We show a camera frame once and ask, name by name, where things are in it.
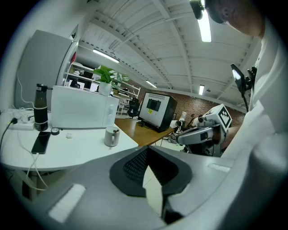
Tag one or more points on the grey refrigerator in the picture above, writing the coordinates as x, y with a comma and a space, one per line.
45, 67

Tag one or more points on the yellow sticker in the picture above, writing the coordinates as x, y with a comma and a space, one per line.
150, 111

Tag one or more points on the white microwave oven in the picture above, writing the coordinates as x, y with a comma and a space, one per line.
78, 107

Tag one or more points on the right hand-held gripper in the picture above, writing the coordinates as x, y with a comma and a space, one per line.
222, 116

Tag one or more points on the white power strip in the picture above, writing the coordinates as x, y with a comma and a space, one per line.
20, 126

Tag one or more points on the person's right forearm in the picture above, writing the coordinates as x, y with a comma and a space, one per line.
234, 132

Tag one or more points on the person's head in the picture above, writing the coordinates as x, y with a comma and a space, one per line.
243, 15

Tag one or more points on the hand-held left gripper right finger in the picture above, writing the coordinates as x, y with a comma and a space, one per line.
202, 184

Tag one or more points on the black head-mounted camera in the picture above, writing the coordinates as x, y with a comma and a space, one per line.
198, 11

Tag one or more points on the ceiling light strip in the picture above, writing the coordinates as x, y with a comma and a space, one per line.
201, 89
105, 55
151, 84
205, 27

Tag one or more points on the white storage shelf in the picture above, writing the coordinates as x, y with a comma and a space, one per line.
74, 74

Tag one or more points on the black chest-mounted device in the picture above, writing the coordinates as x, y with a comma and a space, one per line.
238, 77

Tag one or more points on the wooden table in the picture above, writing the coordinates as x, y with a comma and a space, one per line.
135, 132

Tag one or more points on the red wall sign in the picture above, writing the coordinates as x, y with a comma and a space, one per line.
73, 57

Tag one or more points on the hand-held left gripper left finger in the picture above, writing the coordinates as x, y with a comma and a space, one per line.
90, 191

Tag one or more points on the black water bottle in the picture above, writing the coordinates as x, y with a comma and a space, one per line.
40, 112

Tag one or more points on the black monitor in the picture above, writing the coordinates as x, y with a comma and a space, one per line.
166, 112

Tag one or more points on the grey white cup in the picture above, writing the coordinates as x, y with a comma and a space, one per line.
110, 138

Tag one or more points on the person's white t-shirt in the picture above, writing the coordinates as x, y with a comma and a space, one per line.
265, 89

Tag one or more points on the black smartphone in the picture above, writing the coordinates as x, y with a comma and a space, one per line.
41, 141

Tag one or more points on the green plant in white pot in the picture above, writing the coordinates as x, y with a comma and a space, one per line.
105, 88

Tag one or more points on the black office chair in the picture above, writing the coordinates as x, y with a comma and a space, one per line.
133, 107

